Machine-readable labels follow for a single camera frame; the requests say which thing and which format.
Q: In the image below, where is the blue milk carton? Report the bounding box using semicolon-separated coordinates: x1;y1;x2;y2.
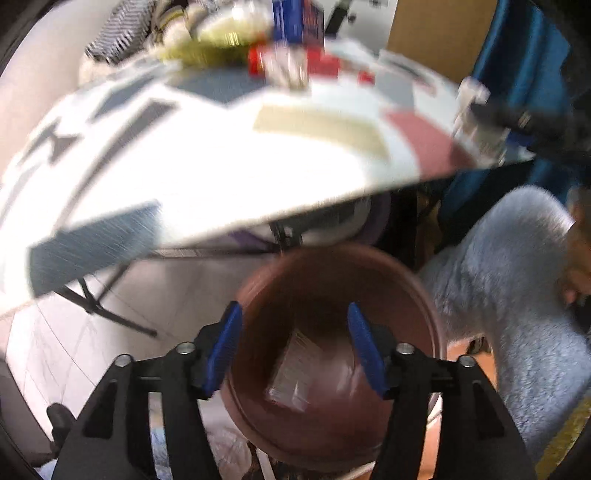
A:
271;0;325;47

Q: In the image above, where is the blue curtain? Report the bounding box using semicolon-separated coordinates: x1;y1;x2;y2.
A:
438;1;576;230

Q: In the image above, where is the patterned folding table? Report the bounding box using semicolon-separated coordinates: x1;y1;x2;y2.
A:
1;40;524;313

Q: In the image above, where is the crumpled clear wrapper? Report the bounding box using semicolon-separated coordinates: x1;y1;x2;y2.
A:
263;45;308;90

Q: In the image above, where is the striped black white shirt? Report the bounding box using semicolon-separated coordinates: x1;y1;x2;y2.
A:
85;0;156;65

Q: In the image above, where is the pink framed card package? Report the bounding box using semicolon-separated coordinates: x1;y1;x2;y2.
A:
266;328;322;413

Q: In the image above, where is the brown round trash bin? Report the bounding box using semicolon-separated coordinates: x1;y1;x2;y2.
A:
221;243;447;472

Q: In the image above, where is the gold foil wrapper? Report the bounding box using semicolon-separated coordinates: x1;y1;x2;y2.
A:
155;29;273;69

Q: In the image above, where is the person's hand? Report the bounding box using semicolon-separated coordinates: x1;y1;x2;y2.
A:
560;203;591;305

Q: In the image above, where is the wooden door panel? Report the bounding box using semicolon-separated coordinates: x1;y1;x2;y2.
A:
387;0;497;83

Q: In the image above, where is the grey fleece sleeve forearm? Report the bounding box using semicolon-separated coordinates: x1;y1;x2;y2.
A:
419;186;590;461

